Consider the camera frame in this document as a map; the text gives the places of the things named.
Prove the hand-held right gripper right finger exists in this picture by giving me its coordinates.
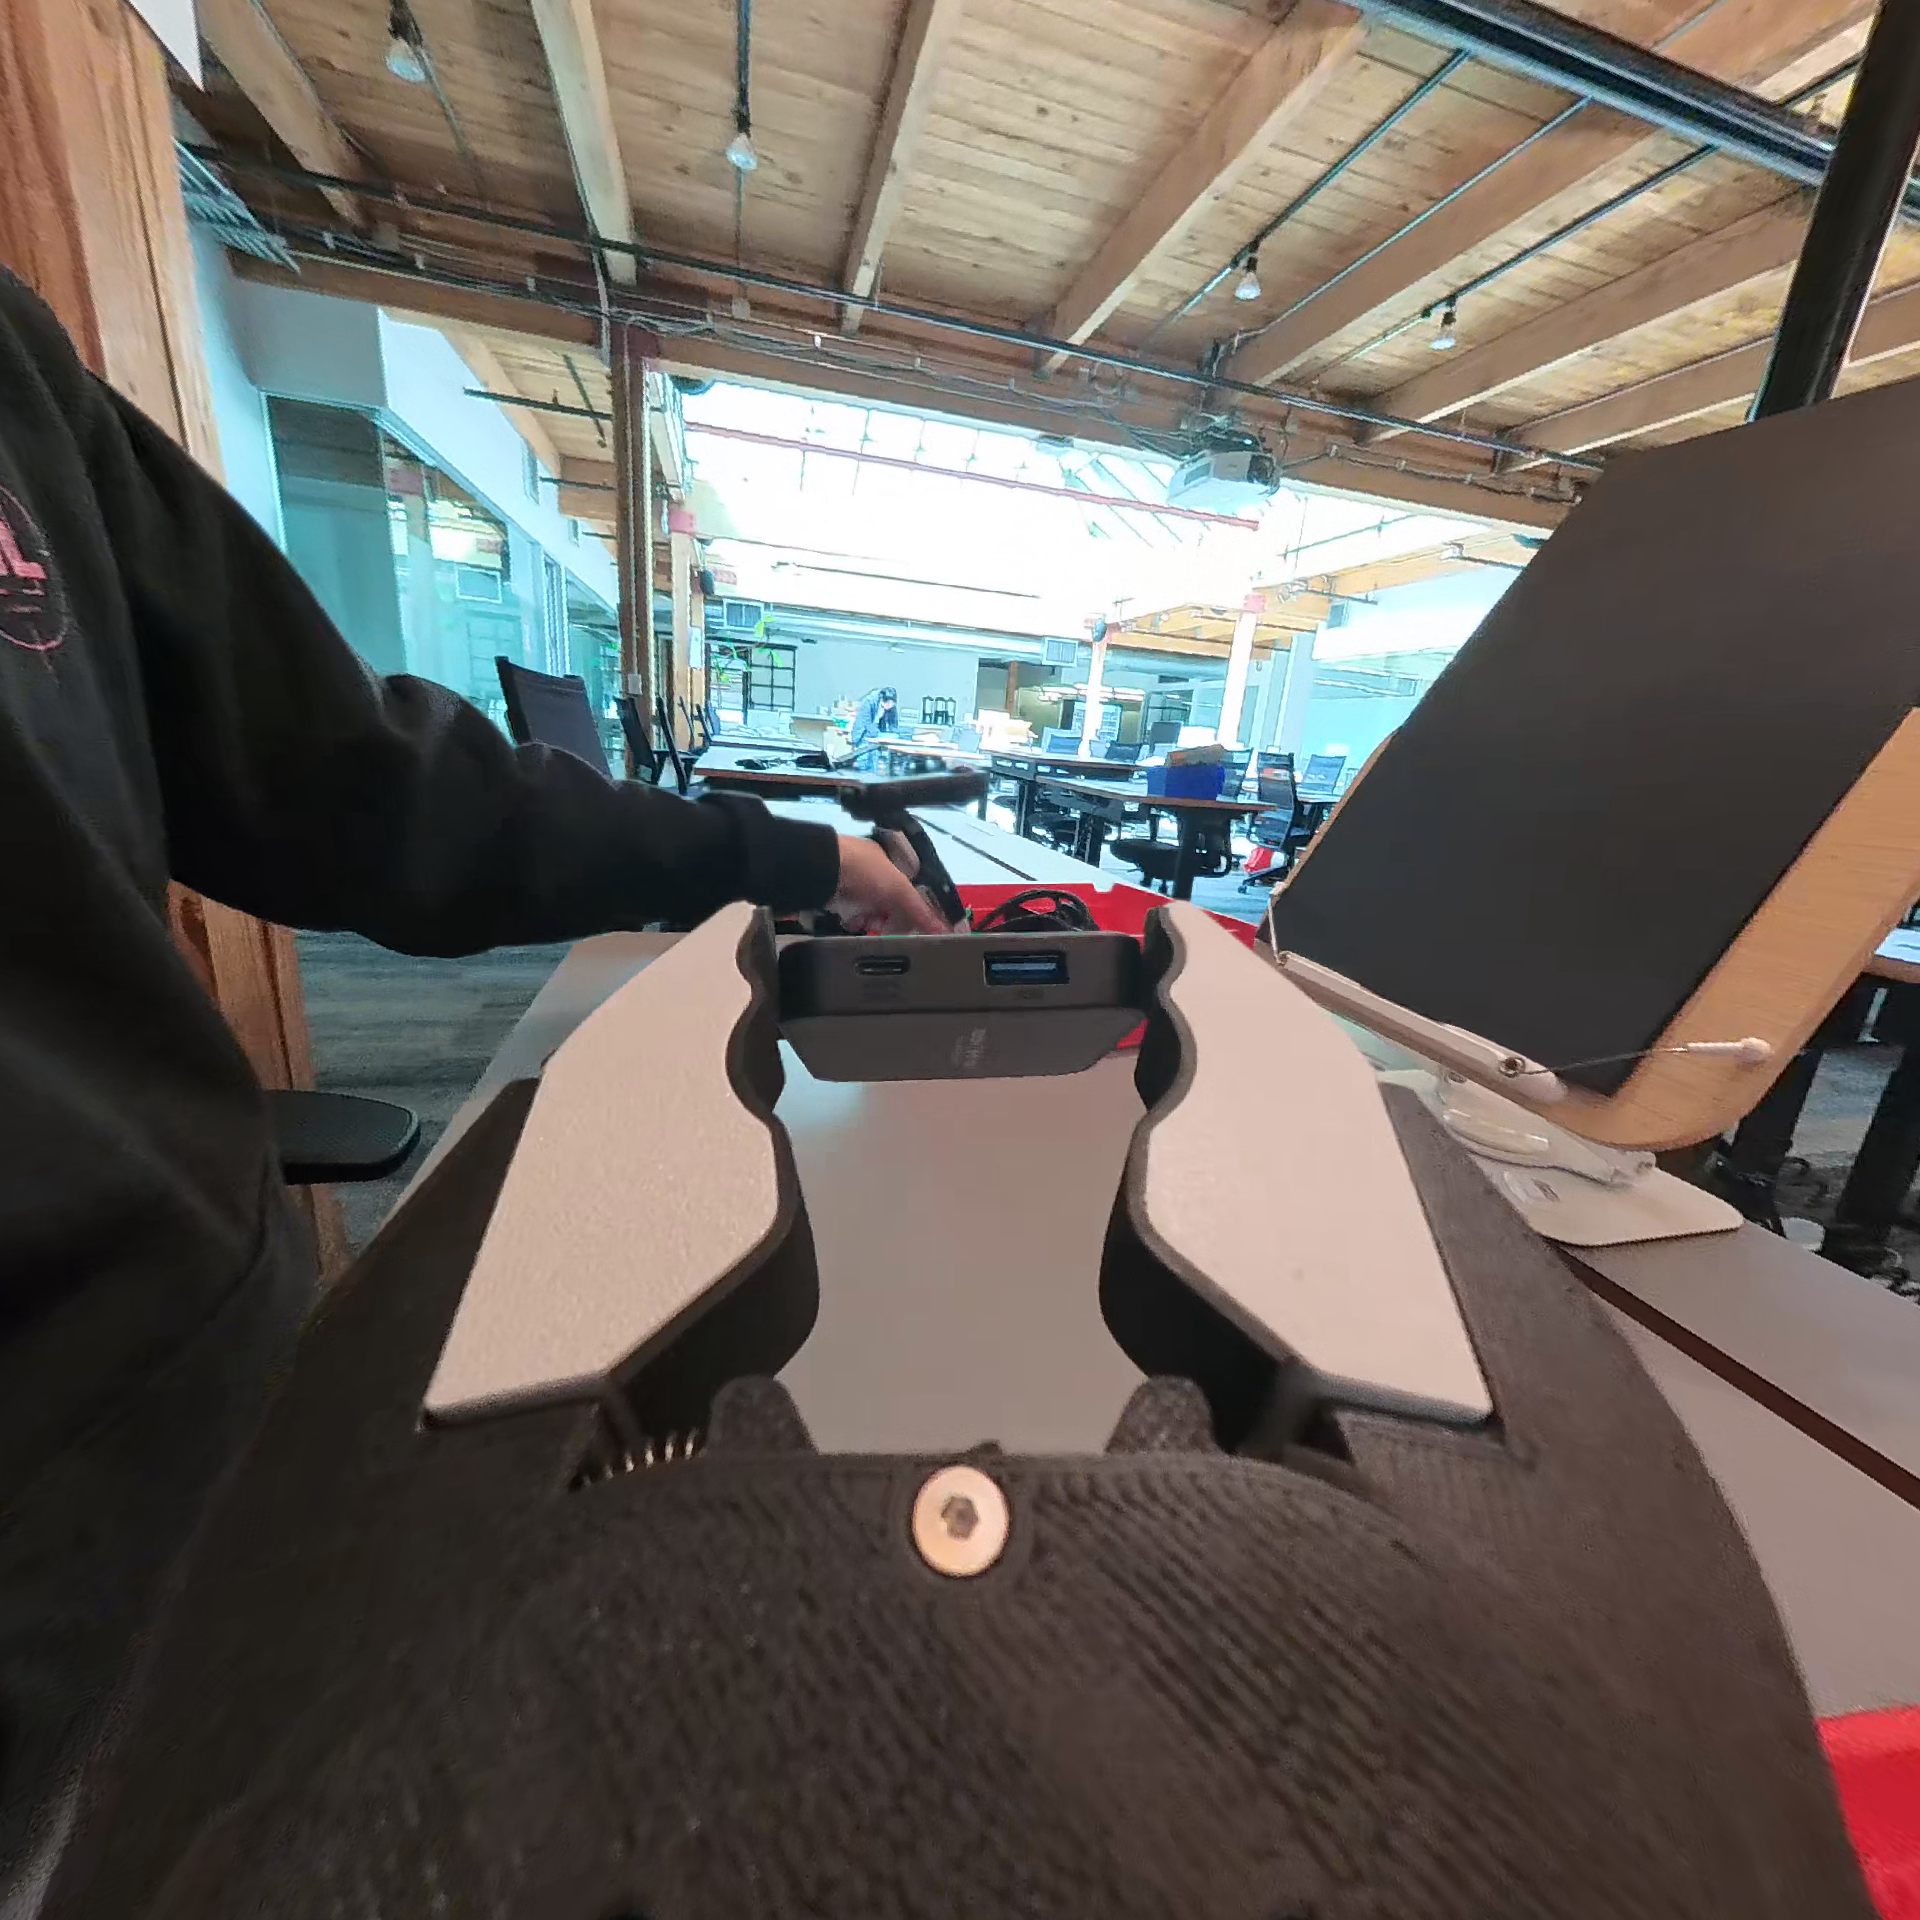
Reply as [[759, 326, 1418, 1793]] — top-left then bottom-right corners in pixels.
[[1098, 900, 1499, 1460]]

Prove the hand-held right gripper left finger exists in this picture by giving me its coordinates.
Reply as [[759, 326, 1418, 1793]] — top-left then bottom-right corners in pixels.
[[420, 900, 823, 1424]]

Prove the black USB hub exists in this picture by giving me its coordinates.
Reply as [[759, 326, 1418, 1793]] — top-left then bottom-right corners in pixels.
[[774, 932, 1154, 1087]]

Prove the red bin with cables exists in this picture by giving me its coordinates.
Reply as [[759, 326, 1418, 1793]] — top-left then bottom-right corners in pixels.
[[954, 883, 1262, 950]]

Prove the person's left forearm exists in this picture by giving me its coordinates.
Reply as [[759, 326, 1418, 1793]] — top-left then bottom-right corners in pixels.
[[383, 671, 847, 962]]

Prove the grey desk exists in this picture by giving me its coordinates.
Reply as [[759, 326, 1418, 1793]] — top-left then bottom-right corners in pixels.
[[404, 810, 1920, 1721]]

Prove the person's left hand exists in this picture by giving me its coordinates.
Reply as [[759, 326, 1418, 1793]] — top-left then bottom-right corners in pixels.
[[828, 829, 953, 936]]

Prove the row of office desks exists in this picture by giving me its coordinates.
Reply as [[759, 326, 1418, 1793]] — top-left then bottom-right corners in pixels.
[[683, 726, 1353, 903]]

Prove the black chair armrest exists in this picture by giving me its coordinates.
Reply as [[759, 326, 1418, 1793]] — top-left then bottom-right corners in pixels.
[[271, 1090, 423, 1189]]

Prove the ceiling projector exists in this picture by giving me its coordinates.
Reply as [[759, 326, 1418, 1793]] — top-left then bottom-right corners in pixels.
[[1167, 443, 1283, 516]]

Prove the person's black clothed torso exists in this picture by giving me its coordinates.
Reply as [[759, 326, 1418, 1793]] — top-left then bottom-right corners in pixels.
[[0, 271, 499, 1920]]

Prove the black panel with wooden back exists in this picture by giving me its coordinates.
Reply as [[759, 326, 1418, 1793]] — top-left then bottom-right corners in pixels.
[[1267, 375, 1920, 1155]]

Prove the empty red bin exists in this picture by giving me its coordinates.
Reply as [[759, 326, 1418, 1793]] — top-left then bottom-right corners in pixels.
[[1815, 1702, 1920, 1920]]

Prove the black pole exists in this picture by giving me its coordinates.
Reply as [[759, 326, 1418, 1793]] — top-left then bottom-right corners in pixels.
[[1747, 0, 1920, 426]]

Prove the black chair by glass wall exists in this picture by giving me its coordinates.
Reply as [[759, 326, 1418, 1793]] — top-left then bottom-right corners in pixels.
[[494, 654, 618, 783]]

